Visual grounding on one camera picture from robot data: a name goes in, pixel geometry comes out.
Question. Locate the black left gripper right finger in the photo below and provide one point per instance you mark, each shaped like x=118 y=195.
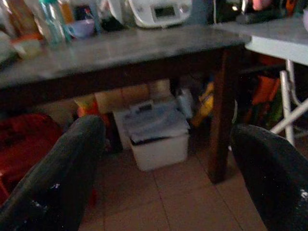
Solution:
x=272 y=173

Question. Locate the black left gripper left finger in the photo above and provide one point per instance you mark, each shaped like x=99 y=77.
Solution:
x=60 y=173

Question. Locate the red plastic stool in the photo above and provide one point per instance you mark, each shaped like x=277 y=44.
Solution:
x=21 y=144

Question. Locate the orange plastic bag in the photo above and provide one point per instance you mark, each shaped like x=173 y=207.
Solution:
x=87 y=108

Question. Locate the orange folded chair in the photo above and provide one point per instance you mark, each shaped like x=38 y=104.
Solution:
x=264 y=96

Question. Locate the yellow and blue bag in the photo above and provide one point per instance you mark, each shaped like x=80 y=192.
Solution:
x=204 y=103

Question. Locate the brown cardboard box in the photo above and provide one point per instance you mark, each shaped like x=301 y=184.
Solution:
x=127 y=96

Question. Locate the white plastic storage bin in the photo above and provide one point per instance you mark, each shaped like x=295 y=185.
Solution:
x=156 y=134

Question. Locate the white plastic bottle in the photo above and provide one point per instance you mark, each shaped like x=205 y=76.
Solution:
x=185 y=102

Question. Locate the white folding table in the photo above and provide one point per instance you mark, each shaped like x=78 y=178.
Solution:
x=276 y=41

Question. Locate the dark wooden table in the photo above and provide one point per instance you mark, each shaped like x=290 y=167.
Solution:
x=134 y=55

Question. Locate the purple plastic bowl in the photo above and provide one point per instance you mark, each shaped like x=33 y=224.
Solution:
x=80 y=28

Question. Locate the clear green-capped bottle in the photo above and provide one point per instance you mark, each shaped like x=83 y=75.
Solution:
x=54 y=21

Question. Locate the white rice cooker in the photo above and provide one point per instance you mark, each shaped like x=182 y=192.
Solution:
x=160 y=12

